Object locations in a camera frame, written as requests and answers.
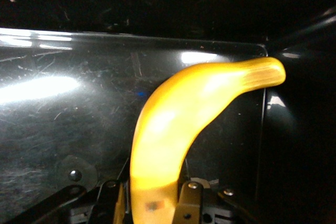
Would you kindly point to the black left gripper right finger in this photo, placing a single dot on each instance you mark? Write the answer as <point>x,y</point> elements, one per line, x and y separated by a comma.
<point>189,203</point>

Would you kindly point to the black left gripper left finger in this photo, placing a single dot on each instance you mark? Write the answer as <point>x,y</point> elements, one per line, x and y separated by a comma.
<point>105,203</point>

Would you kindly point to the yellow banana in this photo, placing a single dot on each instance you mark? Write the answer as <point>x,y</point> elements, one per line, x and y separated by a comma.
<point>168,129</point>

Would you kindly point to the black plastic box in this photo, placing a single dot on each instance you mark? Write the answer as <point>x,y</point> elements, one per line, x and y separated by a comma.
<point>52,51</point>

